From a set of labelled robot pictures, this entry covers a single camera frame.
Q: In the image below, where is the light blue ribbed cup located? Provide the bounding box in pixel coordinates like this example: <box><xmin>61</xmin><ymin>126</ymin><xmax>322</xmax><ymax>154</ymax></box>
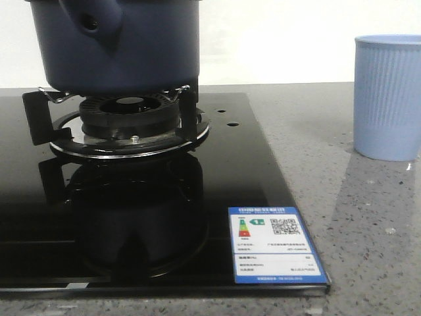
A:
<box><xmin>353</xmin><ymin>34</ymin><xmax>420</xmax><ymax>161</ymax></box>

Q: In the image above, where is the dark blue cooking pot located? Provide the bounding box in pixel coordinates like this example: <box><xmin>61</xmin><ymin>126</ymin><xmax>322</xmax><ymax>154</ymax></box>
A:
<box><xmin>30</xmin><ymin>1</ymin><xmax>199</xmax><ymax>95</ymax></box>

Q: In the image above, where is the black pot support grate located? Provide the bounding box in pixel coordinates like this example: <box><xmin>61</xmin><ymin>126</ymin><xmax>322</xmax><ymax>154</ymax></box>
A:
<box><xmin>22</xmin><ymin>85</ymin><xmax>209</xmax><ymax>160</ymax></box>

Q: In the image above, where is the black glass gas stove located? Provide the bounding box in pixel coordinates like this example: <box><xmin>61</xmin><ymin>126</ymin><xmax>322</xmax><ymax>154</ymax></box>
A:
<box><xmin>1</xmin><ymin>92</ymin><xmax>331</xmax><ymax>297</ymax></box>

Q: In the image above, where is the black gas burner head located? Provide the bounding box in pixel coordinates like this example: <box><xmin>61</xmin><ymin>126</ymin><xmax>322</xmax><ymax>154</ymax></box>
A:
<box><xmin>79</xmin><ymin>93</ymin><xmax>180</xmax><ymax>140</ymax></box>

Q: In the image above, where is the blue energy label sticker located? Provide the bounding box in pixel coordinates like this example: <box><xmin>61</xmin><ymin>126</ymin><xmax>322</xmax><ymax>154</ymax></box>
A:
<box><xmin>228</xmin><ymin>206</ymin><xmax>329</xmax><ymax>285</ymax></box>

